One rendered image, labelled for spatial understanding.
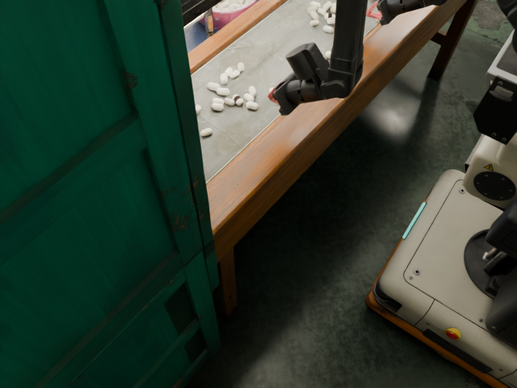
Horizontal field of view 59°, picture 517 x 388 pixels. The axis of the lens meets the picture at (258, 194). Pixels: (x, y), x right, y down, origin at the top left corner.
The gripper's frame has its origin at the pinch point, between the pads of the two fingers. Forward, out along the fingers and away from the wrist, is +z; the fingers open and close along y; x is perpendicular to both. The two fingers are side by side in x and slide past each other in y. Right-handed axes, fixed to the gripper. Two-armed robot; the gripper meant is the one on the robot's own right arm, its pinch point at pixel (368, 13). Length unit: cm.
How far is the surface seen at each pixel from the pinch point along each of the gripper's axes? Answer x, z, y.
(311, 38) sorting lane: -1.6, 13.5, 12.8
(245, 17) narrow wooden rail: -17.1, 27.6, 21.6
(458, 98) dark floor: 80, 34, -78
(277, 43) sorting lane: -6.1, 18.6, 22.1
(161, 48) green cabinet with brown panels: -32, -49, 92
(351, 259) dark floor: 84, 27, 33
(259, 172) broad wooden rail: 10, -5, 65
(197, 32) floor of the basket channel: -20, 45, 30
